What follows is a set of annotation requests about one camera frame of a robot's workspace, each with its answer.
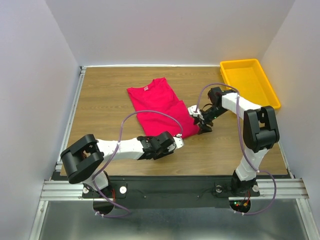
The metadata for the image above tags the red polo t shirt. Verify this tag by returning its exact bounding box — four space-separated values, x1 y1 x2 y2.
127 77 199 139

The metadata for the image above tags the yellow plastic bin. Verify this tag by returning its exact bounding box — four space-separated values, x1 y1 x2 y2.
220 58 281 110

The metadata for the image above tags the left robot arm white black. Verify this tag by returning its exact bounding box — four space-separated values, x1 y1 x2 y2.
60 131 184 191

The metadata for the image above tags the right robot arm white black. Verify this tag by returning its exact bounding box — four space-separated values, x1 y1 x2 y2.
188 83 280 194

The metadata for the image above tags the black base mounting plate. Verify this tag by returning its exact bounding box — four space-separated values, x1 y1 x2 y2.
82 175 260 210

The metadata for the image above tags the small electronics board with leds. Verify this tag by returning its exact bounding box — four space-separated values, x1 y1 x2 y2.
230 199 251 212

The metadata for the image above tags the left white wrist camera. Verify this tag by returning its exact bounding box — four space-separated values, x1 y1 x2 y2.
172 134 184 151

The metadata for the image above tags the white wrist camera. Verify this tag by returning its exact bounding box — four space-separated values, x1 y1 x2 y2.
187 105 204 120
172 134 184 151

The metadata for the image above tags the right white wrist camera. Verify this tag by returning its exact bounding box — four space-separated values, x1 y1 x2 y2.
187 105 204 120

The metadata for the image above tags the left aluminium frame rail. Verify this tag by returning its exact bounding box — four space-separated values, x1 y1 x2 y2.
55 66 87 172

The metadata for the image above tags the aluminium frame rail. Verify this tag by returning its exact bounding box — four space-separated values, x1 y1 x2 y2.
40 178 309 201
55 66 87 172

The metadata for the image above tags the front aluminium frame rail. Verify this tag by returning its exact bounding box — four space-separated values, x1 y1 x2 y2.
40 178 309 201

